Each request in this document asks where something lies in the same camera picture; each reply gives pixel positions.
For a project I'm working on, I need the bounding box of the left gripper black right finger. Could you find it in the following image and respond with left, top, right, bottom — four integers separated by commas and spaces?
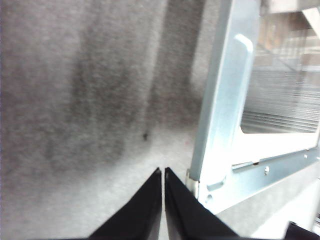
163, 166, 240, 240

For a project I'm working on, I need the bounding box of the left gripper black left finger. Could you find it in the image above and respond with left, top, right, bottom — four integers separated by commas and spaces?
88, 166, 163, 240

